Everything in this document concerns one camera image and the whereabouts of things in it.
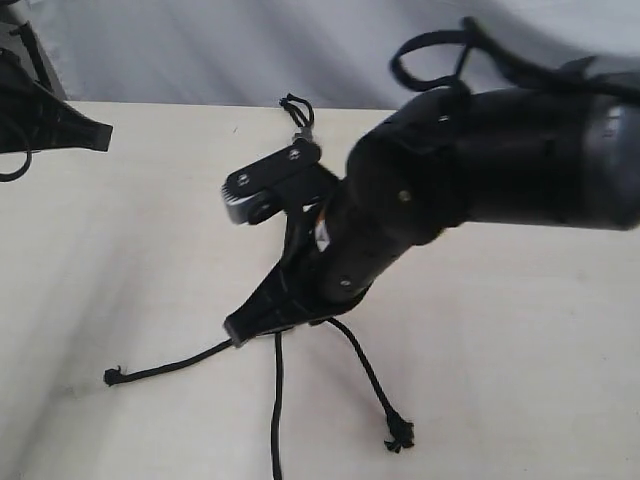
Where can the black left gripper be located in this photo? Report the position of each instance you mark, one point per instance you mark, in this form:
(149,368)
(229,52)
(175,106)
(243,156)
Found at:
(32,115)

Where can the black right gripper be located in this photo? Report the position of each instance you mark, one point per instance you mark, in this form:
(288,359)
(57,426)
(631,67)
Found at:
(333,253)

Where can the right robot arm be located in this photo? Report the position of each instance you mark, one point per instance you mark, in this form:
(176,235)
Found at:
(522,155)

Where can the black stand pole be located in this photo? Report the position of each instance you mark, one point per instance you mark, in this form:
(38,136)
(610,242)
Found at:
(40,65)

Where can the grey backdrop cloth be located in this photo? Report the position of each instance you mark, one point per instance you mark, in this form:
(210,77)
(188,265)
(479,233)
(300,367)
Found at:
(334,53)

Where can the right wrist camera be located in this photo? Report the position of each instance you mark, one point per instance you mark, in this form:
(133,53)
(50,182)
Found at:
(286,180)

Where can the clear tape piece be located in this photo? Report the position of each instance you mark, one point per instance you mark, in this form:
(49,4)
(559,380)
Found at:
(304,135)

